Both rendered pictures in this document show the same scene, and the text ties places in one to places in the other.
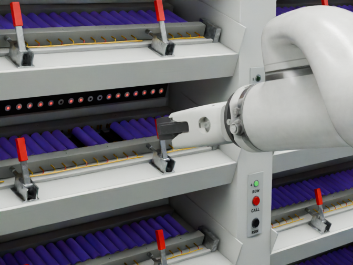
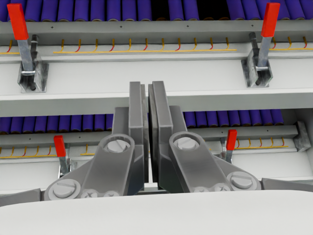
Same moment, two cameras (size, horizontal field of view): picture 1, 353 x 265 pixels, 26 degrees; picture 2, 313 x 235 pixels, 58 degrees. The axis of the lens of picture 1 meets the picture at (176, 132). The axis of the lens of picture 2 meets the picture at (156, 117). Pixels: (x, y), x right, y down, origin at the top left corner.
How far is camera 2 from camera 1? 98 cm
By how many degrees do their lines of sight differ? 45
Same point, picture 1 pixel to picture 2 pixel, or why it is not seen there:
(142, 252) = (214, 136)
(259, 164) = not seen: outside the picture
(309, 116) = not seen: outside the picture
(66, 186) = (98, 78)
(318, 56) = not seen: outside the picture
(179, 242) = (263, 134)
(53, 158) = (97, 31)
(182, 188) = (274, 105)
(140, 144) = (240, 31)
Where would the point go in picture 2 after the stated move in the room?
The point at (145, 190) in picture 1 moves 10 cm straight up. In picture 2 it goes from (213, 101) to (230, 27)
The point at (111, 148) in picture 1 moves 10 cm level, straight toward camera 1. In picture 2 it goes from (190, 30) to (146, 70)
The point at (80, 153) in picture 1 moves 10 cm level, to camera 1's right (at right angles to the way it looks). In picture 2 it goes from (139, 31) to (212, 60)
